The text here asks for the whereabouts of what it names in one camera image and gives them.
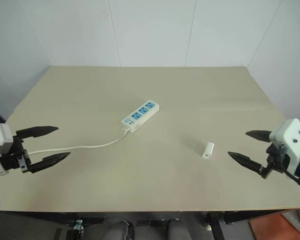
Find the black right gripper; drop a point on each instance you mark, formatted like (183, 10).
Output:
(277, 160)

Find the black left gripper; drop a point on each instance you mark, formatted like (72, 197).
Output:
(13, 161)

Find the white plug adapter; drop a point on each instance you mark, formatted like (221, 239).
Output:
(208, 150)

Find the white power strip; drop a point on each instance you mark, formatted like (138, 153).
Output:
(140, 116)

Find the pale blue clamp fitting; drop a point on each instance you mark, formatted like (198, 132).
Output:
(78, 223)

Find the black table leg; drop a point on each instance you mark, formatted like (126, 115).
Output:
(216, 227)

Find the dark grey rounded shape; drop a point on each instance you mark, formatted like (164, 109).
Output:
(120, 227)
(178, 228)

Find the black table frame bar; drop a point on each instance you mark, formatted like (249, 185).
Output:
(252, 213)

